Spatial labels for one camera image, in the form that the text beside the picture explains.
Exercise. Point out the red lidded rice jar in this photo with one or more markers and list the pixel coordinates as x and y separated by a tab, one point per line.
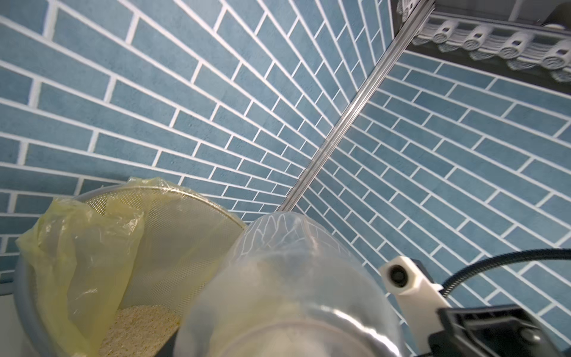
287	287

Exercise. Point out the beige bin with yellow bag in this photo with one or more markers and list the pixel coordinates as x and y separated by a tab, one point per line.
145	242

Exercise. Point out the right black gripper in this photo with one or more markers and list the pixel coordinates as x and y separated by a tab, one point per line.
506	330

